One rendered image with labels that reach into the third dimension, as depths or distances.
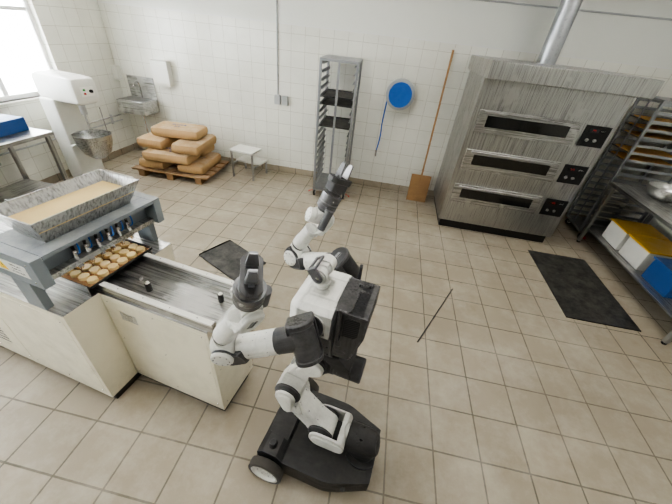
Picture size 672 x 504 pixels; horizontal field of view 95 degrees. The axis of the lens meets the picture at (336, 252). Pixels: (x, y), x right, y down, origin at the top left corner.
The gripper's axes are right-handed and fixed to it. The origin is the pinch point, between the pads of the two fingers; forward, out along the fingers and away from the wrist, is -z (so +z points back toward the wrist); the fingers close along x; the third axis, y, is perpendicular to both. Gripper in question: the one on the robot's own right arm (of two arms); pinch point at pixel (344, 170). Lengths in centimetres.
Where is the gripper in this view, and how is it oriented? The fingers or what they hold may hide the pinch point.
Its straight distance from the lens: 132.1
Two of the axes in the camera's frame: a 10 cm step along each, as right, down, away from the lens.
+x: -6.5, 0.0, -7.6
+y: -6.1, -6.0, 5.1
